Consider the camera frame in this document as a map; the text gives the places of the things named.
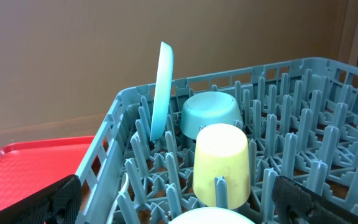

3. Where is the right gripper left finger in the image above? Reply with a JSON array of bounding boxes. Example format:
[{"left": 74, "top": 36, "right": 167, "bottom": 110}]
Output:
[{"left": 0, "top": 174, "right": 82, "bottom": 224}]

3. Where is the light blue bowl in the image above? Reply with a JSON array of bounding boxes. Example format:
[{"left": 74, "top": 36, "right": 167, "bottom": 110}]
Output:
[{"left": 169, "top": 207, "right": 254, "bottom": 224}]

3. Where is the yellow plastic cup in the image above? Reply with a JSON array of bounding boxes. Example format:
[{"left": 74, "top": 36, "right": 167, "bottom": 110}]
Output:
[{"left": 193, "top": 123, "right": 250, "bottom": 210}]

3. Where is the red serving tray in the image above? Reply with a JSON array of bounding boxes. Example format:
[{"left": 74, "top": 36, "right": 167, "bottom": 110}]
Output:
[{"left": 0, "top": 136, "right": 94, "bottom": 211}]

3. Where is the mint green bowl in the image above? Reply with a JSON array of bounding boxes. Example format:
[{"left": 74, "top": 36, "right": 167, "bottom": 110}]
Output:
[{"left": 180, "top": 91, "right": 242, "bottom": 139}]

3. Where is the light blue plate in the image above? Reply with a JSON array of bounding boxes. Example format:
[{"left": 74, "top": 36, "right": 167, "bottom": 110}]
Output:
[{"left": 150, "top": 42, "right": 174, "bottom": 141}]

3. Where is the grey dishwasher rack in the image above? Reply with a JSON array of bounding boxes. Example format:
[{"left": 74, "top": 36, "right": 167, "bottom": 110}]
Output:
[{"left": 76, "top": 57, "right": 358, "bottom": 223}]

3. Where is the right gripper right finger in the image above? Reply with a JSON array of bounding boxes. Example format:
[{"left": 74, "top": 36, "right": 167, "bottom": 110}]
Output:
[{"left": 272, "top": 176, "right": 358, "bottom": 224}]

